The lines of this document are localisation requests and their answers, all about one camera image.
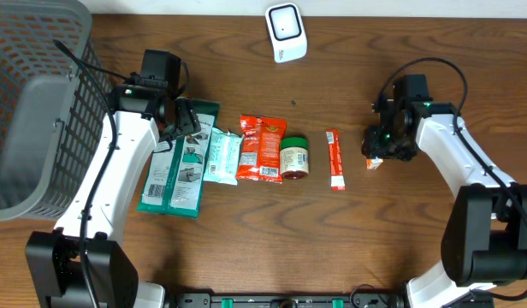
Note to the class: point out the green lid jar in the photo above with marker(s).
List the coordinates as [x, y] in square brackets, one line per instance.
[294, 161]

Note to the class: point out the green 3M gloves package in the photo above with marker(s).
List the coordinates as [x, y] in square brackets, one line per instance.
[174, 182]

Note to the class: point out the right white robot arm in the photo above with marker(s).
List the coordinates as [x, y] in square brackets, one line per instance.
[484, 246]

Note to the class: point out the pale green wipes pack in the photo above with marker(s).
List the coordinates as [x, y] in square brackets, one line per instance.
[223, 157]

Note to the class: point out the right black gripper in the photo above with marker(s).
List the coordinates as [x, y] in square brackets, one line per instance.
[371, 146]

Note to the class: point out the small orange packet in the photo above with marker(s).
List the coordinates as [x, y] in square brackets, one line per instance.
[373, 163]

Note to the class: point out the red snack bag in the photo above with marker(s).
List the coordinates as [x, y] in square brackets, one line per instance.
[260, 150]

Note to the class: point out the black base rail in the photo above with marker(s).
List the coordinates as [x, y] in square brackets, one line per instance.
[361, 299]

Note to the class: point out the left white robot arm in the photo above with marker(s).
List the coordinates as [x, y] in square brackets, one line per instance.
[81, 262]

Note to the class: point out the grey plastic mesh basket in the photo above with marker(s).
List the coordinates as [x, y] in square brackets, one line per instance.
[51, 115]

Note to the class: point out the red stick packet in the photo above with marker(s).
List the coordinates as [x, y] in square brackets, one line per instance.
[337, 182]

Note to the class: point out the white barcode scanner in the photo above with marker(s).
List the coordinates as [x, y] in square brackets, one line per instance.
[286, 32]

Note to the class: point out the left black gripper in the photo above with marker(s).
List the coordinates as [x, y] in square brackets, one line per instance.
[189, 120]

